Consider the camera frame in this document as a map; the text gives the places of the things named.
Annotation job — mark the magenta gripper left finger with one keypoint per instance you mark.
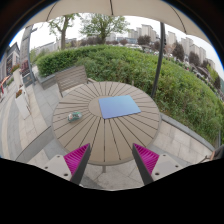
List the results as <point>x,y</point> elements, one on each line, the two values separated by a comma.
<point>70,167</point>

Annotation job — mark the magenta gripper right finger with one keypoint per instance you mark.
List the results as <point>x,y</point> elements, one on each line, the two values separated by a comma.
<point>153,166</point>

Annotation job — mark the green white computer mouse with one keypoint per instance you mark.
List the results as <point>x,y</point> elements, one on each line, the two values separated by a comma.
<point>74,116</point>

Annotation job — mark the round slatted wooden table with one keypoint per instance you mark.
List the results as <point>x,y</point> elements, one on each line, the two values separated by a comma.
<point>111,139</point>

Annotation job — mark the trimmed green hedge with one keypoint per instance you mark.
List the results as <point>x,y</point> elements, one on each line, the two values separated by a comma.
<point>179,94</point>

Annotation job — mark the grey slatted outdoor chair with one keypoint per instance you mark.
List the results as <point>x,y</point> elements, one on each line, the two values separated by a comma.
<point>71,77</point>

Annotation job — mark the white rectangular planter box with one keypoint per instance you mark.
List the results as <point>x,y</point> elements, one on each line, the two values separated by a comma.
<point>22,103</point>

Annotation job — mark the dark umbrella pole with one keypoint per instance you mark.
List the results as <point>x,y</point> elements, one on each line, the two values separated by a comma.
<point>160,57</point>

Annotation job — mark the beige patio umbrella canopy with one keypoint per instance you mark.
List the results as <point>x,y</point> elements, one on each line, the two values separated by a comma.
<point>153,9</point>

